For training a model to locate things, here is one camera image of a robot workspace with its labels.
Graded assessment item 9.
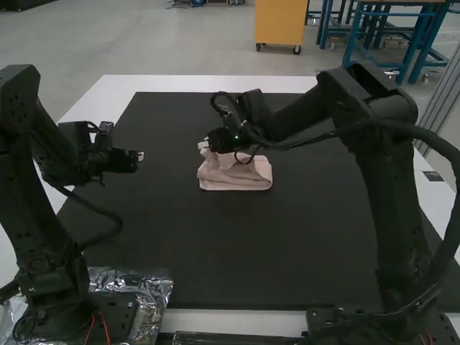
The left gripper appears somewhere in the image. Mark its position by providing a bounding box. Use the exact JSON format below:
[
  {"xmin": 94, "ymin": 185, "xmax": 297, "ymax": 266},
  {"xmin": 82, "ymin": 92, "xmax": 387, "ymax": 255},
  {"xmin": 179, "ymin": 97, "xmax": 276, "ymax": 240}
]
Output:
[{"xmin": 90, "ymin": 147, "xmax": 147, "ymax": 175}]

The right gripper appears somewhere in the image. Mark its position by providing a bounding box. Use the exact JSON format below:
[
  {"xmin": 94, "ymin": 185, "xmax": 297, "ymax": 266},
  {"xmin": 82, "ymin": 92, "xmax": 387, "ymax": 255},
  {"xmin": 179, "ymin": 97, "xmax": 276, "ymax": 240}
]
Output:
[{"xmin": 196, "ymin": 126, "xmax": 249, "ymax": 170}]

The pale towel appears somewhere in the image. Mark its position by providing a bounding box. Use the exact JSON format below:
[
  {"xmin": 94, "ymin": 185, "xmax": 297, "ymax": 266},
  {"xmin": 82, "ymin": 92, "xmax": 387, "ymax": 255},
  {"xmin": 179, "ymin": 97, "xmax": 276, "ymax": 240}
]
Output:
[{"xmin": 196, "ymin": 149, "xmax": 274, "ymax": 193}]

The black mat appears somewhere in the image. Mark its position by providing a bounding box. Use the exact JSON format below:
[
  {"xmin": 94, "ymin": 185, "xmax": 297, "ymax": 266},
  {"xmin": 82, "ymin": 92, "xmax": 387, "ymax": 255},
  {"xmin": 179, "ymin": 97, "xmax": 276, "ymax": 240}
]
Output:
[{"xmin": 56, "ymin": 91, "xmax": 447, "ymax": 311}]

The silver foil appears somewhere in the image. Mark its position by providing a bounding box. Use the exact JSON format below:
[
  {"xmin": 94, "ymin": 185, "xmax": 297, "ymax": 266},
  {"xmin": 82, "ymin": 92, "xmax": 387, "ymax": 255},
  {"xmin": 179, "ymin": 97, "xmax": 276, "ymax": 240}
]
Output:
[{"xmin": 0, "ymin": 265, "xmax": 175, "ymax": 345}]

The yellow wheeled cabinet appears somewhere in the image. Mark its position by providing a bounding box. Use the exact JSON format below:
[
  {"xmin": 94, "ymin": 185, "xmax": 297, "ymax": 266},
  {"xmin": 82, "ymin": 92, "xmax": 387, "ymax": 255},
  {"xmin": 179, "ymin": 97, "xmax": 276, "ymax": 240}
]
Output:
[{"xmin": 254, "ymin": 0, "xmax": 311, "ymax": 56}]

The dark base panel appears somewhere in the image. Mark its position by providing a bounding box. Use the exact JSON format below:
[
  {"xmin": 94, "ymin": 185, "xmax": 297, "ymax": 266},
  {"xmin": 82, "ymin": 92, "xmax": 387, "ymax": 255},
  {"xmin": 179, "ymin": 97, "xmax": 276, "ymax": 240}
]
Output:
[
  {"xmin": 21, "ymin": 298, "xmax": 141, "ymax": 345},
  {"xmin": 172, "ymin": 330, "xmax": 307, "ymax": 345},
  {"xmin": 304, "ymin": 305, "xmax": 460, "ymax": 345}
]

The blue metal rack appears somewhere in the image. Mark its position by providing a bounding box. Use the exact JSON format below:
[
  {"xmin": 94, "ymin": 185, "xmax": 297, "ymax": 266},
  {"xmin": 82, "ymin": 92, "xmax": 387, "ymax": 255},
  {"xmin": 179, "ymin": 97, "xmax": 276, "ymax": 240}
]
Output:
[
  {"xmin": 315, "ymin": 0, "xmax": 364, "ymax": 50},
  {"xmin": 342, "ymin": 0, "xmax": 451, "ymax": 86}
]

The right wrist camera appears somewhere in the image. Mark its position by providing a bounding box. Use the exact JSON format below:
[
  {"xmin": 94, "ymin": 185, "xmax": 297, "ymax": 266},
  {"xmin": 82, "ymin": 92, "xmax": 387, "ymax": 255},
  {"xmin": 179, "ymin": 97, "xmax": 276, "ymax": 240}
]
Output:
[{"xmin": 219, "ymin": 106, "xmax": 249, "ymax": 132}]

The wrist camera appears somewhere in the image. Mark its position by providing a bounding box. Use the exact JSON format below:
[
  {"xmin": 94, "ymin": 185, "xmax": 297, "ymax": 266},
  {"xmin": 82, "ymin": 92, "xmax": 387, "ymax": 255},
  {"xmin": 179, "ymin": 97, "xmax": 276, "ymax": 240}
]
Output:
[
  {"xmin": 219, "ymin": 106, "xmax": 249, "ymax": 132},
  {"xmin": 96, "ymin": 121, "xmax": 116, "ymax": 149}
]

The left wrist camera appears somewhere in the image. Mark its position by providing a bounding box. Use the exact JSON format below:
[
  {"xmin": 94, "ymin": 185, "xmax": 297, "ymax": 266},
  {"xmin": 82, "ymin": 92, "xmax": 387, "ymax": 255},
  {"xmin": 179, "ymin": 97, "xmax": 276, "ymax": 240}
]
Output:
[{"xmin": 96, "ymin": 121, "xmax": 116, "ymax": 149}]

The black cable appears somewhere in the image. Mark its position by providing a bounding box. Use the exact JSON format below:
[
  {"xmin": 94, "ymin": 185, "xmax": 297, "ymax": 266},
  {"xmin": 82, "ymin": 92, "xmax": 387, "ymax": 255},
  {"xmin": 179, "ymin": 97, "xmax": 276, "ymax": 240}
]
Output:
[
  {"xmin": 233, "ymin": 120, "xmax": 460, "ymax": 318},
  {"xmin": 42, "ymin": 172, "xmax": 124, "ymax": 252},
  {"xmin": 209, "ymin": 91, "xmax": 235, "ymax": 116}
]

